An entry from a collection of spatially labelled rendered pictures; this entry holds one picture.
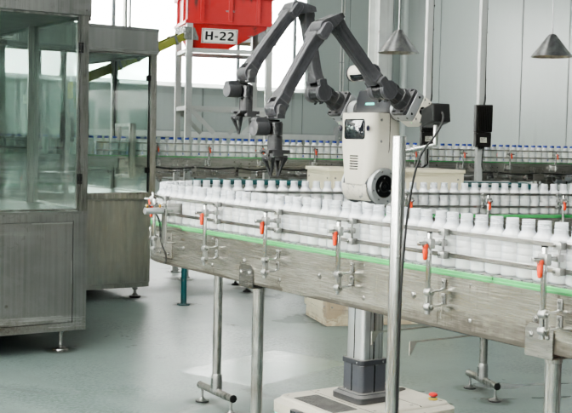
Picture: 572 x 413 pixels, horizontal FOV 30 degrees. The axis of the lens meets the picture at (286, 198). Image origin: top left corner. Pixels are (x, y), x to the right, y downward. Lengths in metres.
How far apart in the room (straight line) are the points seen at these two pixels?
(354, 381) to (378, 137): 1.05
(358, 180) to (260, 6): 6.26
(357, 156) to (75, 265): 2.81
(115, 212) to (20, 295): 2.45
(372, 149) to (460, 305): 1.46
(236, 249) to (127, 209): 4.98
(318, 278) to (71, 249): 3.37
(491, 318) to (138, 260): 6.37
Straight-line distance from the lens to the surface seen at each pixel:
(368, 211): 3.55
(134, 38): 9.13
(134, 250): 9.17
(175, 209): 4.61
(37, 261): 6.80
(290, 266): 3.86
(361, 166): 4.52
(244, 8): 10.64
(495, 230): 3.10
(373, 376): 4.66
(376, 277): 3.45
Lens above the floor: 1.36
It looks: 3 degrees down
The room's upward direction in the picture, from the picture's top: 1 degrees clockwise
